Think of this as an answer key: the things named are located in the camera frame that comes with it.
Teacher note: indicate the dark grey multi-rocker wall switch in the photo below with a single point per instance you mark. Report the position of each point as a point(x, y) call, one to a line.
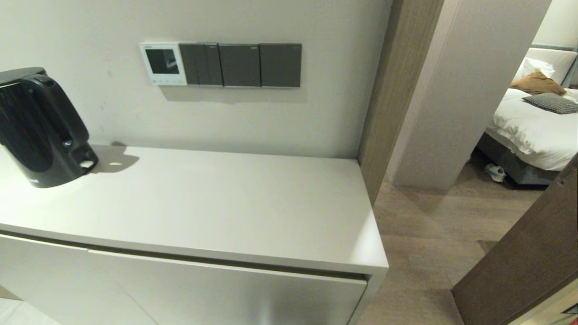
point(201, 64)

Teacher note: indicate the narrow white cabinet door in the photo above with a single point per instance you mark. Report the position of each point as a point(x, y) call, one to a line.
point(54, 284)

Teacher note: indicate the black electric kettle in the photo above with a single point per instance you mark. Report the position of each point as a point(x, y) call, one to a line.
point(40, 135)

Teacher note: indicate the checkered grey cushion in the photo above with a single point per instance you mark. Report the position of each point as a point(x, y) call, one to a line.
point(553, 103)

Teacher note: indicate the white wall thermostat panel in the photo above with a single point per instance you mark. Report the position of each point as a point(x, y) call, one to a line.
point(162, 61)

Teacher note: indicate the small white pillow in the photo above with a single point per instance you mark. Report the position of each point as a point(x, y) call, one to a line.
point(535, 67)

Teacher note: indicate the large white pillow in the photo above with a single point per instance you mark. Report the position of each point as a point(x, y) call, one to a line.
point(560, 61)

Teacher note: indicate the white bed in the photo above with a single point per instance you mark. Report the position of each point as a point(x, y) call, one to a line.
point(537, 131)

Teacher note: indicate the brown cushion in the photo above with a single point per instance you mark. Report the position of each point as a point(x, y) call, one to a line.
point(537, 84)

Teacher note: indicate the dark grey bed base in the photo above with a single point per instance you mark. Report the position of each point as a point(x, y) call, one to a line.
point(505, 160)

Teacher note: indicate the white cabinet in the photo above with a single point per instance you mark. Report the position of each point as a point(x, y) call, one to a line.
point(226, 207)

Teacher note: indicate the wide white cabinet door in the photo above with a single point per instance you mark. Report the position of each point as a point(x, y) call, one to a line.
point(235, 295)

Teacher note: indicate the wooden door frame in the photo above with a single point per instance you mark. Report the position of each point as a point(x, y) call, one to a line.
point(397, 90)

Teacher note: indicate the brown wooden door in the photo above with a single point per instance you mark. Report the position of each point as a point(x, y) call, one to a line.
point(524, 262)

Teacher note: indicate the white slippers on floor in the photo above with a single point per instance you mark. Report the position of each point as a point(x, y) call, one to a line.
point(495, 172)

